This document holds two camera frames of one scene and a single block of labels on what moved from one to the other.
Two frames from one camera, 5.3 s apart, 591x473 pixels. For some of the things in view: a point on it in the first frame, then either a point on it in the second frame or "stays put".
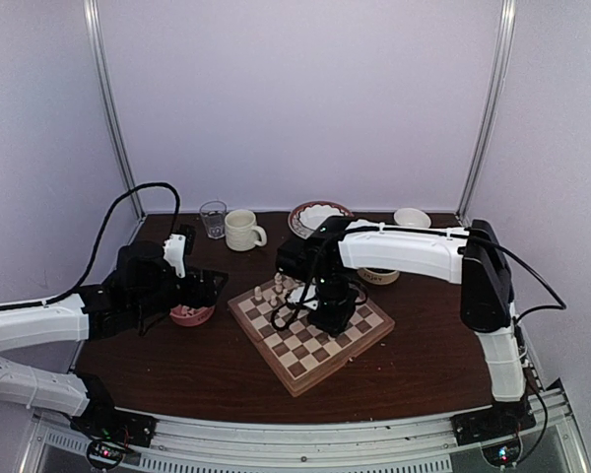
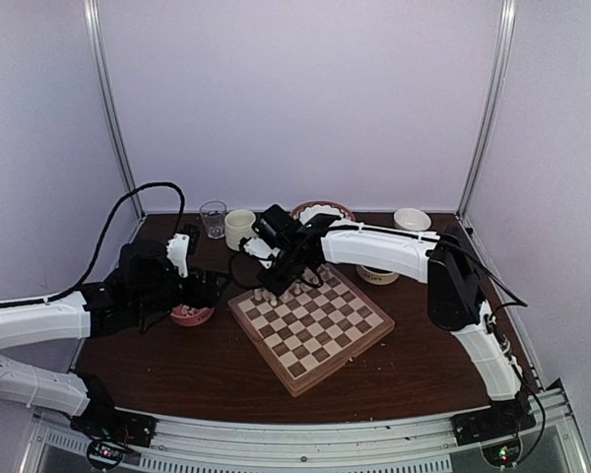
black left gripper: x=208 y=295 stays put
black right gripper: x=335 y=324 → x=276 y=284
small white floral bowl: x=412 y=217 stays put
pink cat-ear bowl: x=201 y=316 stays put
